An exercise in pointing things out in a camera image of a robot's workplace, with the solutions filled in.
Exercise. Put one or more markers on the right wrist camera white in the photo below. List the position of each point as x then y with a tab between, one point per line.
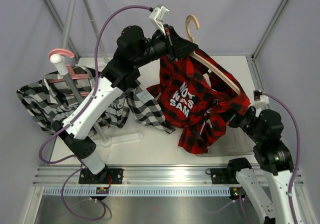
260	102

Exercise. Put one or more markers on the grey clothes rack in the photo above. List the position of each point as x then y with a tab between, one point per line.
65	41

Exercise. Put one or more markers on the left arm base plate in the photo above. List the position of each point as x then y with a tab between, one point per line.
102	181

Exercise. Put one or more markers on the aluminium front rail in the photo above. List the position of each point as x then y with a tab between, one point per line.
134	176

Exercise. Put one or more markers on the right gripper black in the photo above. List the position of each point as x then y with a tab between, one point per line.
232	121

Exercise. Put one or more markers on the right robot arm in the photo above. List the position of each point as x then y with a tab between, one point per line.
274	159

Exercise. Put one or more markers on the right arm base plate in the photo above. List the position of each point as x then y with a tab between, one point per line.
220	176

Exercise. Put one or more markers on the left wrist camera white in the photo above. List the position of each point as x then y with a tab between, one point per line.
157	17

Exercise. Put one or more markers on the pink plastic hanger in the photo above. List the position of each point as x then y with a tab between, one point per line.
57	58

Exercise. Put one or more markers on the beige plastic hanger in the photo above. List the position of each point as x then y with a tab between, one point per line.
215	70

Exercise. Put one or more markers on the red black plaid shirt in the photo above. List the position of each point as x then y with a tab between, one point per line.
194	100

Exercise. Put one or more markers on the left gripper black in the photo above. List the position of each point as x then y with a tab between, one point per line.
181	46

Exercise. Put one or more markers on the grey black plaid shirt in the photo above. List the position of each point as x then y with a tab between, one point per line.
49	102

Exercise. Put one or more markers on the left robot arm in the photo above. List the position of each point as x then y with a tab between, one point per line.
133	51

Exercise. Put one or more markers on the clear plastic bin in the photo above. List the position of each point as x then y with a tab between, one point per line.
233	143

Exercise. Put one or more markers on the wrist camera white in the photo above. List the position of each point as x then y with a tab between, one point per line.
157	17
260	102

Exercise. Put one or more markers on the slotted cable duct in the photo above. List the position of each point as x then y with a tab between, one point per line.
119	191

